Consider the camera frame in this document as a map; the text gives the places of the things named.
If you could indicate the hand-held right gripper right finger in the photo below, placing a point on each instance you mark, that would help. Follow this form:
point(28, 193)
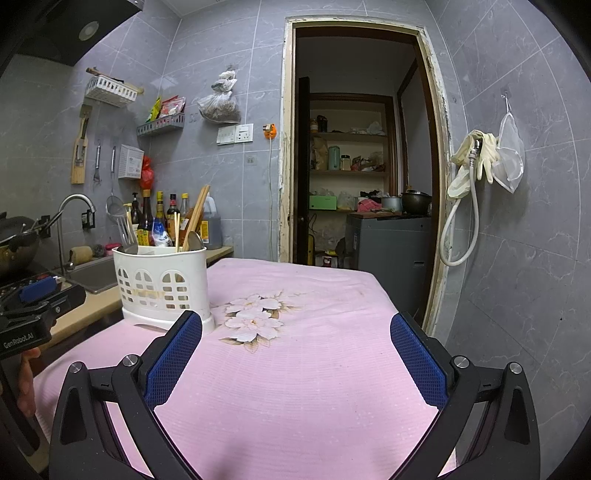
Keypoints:
point(420, 364)

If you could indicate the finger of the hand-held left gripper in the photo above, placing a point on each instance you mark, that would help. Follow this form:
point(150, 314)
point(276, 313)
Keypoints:
point(69, 300)

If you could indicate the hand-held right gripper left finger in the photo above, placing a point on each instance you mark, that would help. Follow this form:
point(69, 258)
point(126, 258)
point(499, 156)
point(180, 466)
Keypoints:
point(173, 360)

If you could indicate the white plastic utensil caddy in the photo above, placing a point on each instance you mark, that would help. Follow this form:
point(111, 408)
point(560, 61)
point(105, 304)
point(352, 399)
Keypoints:
point(159, 265)

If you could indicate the person's left hand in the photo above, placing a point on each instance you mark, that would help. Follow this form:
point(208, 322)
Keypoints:
point(27, 383)

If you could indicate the stainless steel sink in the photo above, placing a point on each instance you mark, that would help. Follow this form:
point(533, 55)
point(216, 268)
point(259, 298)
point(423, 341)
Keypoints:
point(92, 277)

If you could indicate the tan loofah scrubber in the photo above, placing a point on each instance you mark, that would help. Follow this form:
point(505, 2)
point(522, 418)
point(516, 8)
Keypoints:
point(82, 254)

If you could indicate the steel wool scrubber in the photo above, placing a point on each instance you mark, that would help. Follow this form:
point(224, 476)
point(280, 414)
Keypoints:
point(100, 251)

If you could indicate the pink sponge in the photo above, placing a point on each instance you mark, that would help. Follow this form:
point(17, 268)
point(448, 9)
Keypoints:
point(113, 244)

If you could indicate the black wok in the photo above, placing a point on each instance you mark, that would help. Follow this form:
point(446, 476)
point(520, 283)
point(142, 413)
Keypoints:
point(18, 244)

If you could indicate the chrome faucet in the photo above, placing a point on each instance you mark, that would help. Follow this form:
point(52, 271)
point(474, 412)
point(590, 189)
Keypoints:
point(76, 199)

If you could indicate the metal mesh strainer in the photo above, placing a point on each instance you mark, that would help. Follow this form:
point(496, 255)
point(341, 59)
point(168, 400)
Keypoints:
point(115, 205)

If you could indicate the grey metal cabinet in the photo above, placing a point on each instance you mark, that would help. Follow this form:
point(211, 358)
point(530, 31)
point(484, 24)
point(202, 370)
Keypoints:
point(388, 258)

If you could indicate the white blue bag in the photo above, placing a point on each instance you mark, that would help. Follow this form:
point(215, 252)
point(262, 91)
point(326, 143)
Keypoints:
point(161, 237)

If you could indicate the dark pump bottle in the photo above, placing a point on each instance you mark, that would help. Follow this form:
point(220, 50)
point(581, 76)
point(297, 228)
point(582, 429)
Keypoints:
point(135, 210)

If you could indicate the tall soy sauce bottle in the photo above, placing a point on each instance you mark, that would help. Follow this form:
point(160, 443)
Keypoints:
point(145, 217)

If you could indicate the pink floral tablecloth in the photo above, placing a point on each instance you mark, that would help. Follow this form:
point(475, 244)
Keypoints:
point(300, 369)

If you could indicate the yellow-capped dark bottle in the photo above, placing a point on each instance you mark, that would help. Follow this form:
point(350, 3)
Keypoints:
point(160, 210)

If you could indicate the orange brown packet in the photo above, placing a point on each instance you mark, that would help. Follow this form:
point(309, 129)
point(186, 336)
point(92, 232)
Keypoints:
point(188, 221)

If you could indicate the red-labelled sauce bottle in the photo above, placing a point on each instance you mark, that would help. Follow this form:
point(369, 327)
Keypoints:
point(172, 205)

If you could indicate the wooden knife rack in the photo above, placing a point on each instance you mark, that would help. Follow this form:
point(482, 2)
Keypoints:
point(79, 157)

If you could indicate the clear yellow-capped bottle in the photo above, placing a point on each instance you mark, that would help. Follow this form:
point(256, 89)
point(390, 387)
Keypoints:
point(184, 205)

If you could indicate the red plastic bag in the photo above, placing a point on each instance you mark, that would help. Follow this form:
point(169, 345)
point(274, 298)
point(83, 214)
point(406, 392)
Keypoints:
point(146, 171)

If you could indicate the black pot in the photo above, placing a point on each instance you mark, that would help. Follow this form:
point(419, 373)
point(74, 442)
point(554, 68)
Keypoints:
point(415, 202)

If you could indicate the silver pot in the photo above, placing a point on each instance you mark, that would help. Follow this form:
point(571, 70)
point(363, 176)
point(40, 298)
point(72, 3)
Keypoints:
point(391, 204)

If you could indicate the red cloth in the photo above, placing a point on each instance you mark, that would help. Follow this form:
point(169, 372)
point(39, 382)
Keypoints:
point(369, 205)

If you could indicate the green box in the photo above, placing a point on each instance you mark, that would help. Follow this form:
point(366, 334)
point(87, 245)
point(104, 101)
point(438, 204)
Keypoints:
point(323, 202)

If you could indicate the wooden shelf unit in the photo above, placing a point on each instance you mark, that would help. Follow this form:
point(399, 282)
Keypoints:
point(351, 173)

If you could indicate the yellow green snack packet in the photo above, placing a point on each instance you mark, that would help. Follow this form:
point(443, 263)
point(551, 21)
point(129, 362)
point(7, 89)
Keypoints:
point(155, 110)

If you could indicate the cream rubber gloves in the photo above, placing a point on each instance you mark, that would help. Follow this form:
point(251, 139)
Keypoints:
point(471, 157)

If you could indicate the small glass jar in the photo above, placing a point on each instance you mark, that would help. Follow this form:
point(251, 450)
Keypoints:
point(345, 162)

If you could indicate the red snack packet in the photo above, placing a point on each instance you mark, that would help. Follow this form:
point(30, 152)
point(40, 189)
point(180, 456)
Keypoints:
point(173, 106)

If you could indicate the green jar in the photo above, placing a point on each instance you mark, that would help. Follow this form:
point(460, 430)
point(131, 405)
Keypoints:
point(333, 158)

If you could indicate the white mesh bag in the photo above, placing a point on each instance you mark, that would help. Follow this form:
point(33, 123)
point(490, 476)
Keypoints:
point(508, 157)

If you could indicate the dark wooden door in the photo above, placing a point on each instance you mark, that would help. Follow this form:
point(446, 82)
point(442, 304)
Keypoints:
point(303, 170)

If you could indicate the clear bag of dried goods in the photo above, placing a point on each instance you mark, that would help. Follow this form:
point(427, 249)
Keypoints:
point(219, 106)

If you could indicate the orange plug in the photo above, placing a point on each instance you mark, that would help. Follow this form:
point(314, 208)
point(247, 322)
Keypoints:
point(269, 130)

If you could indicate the black range hood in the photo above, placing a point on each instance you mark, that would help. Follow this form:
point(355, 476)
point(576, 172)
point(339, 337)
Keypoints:
point(46, 23)

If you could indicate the black wall outlet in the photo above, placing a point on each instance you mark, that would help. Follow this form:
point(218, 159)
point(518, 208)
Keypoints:
point(87, 219)

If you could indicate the white plastic wall box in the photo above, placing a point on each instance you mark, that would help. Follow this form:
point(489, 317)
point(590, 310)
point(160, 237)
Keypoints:
point(130, 161)

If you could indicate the wooden door frame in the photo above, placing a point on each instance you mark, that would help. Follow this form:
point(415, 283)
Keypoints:
point(441, 184)

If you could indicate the grey wall shelf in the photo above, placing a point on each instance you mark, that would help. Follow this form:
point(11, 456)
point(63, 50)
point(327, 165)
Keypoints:
point(161, 125)

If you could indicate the white wall basket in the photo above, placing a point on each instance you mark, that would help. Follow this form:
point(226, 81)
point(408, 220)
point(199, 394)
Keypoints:
point(111, 92)

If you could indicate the white wall socket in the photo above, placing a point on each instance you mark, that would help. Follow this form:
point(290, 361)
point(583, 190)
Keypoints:
point(244, 133)

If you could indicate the wall hook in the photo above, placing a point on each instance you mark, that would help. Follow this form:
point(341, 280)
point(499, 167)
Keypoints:
point(505, 101)

